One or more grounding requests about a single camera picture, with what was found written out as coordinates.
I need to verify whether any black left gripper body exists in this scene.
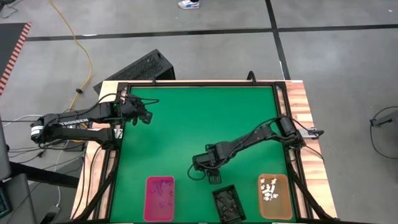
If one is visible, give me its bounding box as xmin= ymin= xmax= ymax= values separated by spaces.
xmin=120 ymin=95 xmax=146 ymax=124

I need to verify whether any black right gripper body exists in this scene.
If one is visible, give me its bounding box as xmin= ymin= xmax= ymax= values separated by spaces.
xmin=192 ymin=151 xmax=221 ymax=172

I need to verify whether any black slotted plastic basket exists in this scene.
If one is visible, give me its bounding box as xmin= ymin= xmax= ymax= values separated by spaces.
xmin=211 ymin=184 xmax=248 ymax=224

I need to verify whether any green table mat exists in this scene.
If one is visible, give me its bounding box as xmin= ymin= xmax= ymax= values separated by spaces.
xmin=110 ymin=86 xmax=297 ymax=223

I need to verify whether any black perforated computer case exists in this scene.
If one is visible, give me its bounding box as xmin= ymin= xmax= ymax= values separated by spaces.
xmin=93 ymin=49 xmax=177 ymax=95

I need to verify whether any black power adapter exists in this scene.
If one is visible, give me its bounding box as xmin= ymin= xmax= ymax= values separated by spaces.
xmin=63 ymin=141 xmax=85 ymax=152

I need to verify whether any orange plastic bin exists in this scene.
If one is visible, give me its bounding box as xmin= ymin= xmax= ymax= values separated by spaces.
xmin=257 ymin=172 xmax=294 ymax=220

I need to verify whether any pink plastic bin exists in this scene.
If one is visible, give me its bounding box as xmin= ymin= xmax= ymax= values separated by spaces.
xmin=144 ymin=175 xmax=176 ymax=222

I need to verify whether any black floor beam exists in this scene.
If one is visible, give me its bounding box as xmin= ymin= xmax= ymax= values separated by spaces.
xmin=9 ymin=161 xmax=80 ymax=189

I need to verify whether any wooden table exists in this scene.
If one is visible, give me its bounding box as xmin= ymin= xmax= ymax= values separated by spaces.
xmin=70 ymin=80 xmax=339 ymax=222

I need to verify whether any person's white shoe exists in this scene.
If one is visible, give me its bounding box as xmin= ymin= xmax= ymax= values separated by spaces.
xmin=177 ymin=0 xmax=201 ymax=10

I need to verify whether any gray monitor back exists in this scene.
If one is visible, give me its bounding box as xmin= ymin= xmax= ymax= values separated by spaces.
xmin=0 ymin=114 xmax=12 ymax=181

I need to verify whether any black orange-striped floor mat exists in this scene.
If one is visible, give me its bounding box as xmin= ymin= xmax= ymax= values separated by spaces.
xmin=0 ymin=22 xmax=33 ymax=96

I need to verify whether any small display screen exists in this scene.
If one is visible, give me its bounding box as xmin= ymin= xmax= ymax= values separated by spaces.
xmin=0 ymin=183 xmax=10 ymax=218

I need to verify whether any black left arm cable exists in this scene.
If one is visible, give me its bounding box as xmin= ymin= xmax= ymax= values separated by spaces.
xmin=74 ymin=91 xmax=160 ymax=118

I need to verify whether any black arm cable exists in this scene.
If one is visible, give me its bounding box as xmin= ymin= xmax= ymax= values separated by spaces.
xmin=74 ymin=91 xmax=160 ymax=118
xmin=187 ymin=116 xmax=285 ymax=182

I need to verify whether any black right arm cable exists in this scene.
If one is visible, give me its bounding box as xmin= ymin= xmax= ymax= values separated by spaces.
xmin=187 ymin=116 xmax=285 ymax=182

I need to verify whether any black aluminium table frame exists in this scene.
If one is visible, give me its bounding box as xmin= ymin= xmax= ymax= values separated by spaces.
xmin=73 ymin=80 xmax=338 ymax=224

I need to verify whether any yellow extension cable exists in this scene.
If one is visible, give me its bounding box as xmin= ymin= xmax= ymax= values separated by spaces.
xmin=49 ymin=0 xmax=94 ymax=111

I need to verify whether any black cable hook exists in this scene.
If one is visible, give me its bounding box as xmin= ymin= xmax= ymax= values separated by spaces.
xmin=246 ymin=70 xmax=258 ymax=85

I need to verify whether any black floor cable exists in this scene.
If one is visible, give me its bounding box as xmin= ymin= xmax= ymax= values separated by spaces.
xmin=7 ymin=143 xmax=86 ymax=166

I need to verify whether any thin white cable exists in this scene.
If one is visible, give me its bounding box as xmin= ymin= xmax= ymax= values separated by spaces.
xmin=2 ymin=114 xmax=40 ymax=128

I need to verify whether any white floor cable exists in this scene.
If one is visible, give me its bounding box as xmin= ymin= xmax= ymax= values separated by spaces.
xmin=54 ymin=136 xmax=65 ymax=208

